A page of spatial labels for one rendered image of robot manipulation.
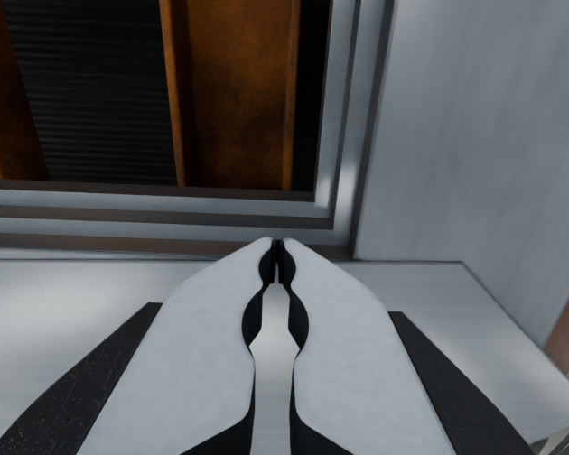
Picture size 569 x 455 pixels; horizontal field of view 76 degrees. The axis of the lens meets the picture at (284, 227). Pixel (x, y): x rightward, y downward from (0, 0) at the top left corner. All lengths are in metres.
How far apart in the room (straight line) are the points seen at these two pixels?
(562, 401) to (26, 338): 0.25
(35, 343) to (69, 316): 0.02
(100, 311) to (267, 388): 0.08
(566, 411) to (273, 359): 0.15
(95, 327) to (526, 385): 0.20
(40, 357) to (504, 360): 0.21
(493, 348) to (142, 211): 0.16
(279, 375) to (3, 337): 0.12
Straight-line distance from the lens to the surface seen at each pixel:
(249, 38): 0.28
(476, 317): 0.17
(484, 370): 0.20
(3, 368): 0.22
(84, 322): 0.18
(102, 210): 0.17
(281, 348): 0.17
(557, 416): 0.25
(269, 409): 0.20
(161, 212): 0.16
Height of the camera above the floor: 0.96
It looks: 62 degrees down
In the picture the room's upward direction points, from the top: 180 degrees clockwise
